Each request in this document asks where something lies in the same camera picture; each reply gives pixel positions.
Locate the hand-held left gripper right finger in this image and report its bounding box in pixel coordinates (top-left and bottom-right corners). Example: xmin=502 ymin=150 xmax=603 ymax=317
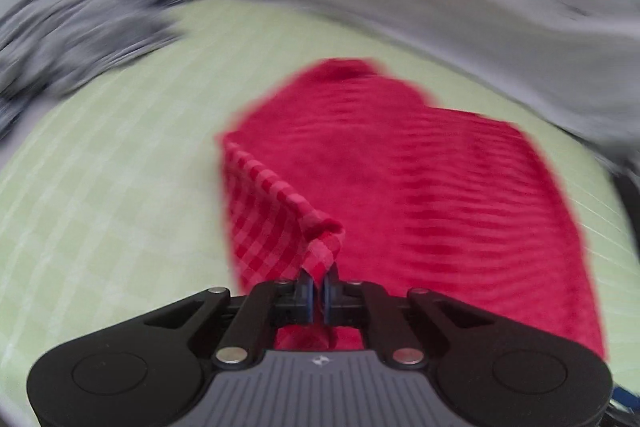
xmin=322 ymin=268 xmax=497 ymax=367

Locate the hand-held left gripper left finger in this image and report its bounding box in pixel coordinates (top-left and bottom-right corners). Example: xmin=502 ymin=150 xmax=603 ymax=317
xmin=143 ymin=268 xmax=317 ymax=366

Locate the red checked cloth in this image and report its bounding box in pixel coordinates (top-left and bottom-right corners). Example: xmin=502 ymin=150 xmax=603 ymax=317
xmin=216 ymin=58 xmax=609 ymax=362

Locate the light green checked bed sheet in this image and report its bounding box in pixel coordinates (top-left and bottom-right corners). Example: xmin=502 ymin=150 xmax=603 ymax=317
xmin=0 ymin=0 xmax=632 ymax=427

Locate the grey striped garment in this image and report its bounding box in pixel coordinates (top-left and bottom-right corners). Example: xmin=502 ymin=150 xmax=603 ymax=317
xmin=0 ymin=0 xmax=210 ymax=138

